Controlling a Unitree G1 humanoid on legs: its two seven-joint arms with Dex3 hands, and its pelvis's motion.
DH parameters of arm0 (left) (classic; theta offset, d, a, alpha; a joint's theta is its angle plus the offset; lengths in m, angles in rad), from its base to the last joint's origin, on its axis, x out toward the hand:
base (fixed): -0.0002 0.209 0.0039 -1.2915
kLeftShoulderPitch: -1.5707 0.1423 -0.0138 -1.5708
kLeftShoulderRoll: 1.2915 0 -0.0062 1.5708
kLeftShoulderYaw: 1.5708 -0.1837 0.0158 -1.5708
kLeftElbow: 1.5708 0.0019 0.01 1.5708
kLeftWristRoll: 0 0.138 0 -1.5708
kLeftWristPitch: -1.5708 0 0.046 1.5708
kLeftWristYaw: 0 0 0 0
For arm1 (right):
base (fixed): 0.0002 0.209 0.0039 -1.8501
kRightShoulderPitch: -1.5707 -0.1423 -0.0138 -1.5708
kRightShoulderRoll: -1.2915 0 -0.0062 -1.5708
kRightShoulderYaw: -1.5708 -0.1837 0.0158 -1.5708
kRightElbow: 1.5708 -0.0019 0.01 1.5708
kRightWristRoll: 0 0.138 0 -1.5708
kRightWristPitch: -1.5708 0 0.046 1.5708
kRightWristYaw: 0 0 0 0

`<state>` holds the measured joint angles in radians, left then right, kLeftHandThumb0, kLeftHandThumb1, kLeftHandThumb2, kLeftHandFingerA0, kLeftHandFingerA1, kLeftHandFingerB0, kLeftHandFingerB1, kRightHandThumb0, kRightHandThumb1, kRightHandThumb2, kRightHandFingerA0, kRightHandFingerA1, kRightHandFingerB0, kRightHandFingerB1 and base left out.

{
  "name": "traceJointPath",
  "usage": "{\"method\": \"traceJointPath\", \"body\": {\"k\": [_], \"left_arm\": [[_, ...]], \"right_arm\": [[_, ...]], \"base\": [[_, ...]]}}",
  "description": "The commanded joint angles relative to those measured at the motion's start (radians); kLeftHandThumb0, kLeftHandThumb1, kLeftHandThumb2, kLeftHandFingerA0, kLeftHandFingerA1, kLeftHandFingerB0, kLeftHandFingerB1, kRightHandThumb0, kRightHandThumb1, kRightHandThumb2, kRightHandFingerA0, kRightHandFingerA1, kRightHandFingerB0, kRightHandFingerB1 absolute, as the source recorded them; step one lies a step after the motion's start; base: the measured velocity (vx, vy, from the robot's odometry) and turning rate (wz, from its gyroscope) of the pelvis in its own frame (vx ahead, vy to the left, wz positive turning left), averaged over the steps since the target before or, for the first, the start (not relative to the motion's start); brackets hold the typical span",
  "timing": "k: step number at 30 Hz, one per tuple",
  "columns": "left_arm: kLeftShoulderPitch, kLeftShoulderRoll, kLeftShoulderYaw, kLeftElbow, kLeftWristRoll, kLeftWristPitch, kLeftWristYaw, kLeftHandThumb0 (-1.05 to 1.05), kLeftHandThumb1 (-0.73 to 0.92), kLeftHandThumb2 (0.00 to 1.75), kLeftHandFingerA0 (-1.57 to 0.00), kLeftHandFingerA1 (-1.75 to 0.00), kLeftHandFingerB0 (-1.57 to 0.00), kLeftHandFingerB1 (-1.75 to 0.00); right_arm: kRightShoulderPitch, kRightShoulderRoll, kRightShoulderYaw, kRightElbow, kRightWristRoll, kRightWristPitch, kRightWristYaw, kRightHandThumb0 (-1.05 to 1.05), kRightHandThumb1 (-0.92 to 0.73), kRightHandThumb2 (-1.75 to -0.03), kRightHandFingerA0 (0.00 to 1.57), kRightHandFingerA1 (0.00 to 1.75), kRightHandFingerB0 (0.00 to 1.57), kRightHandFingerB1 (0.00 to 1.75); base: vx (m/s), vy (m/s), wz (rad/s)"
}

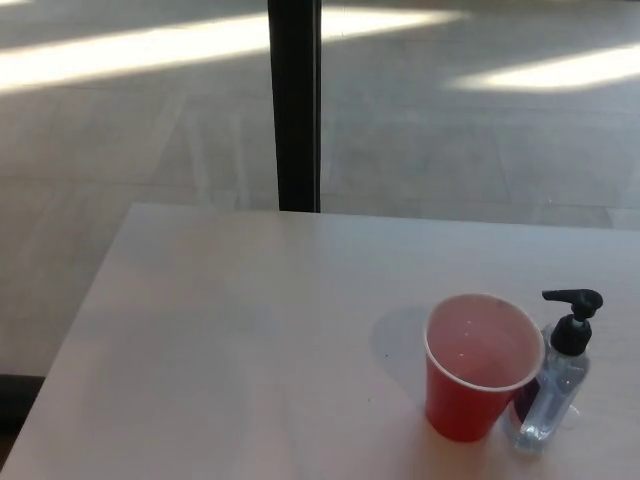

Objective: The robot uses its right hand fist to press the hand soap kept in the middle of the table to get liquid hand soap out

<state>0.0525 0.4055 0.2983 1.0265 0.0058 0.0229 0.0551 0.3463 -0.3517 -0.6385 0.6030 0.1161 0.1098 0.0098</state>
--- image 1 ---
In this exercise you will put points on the clear soap bottle black pump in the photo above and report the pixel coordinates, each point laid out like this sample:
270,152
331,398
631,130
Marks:
547,387

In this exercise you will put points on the red plastic cup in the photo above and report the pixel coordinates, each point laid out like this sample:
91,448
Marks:
457,405

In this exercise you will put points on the black vertical window post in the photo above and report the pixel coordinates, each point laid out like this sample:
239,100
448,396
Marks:
296,105

